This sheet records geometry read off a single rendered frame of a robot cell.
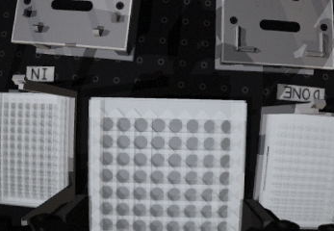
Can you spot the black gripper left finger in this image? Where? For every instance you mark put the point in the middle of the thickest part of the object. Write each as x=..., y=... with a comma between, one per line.
x=70, y=216

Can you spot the white nest plate labelled n6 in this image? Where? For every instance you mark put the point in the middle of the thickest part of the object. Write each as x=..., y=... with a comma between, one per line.
x=290, y=36

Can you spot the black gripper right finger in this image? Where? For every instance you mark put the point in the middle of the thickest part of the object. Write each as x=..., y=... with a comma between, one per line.
x=262, y=218

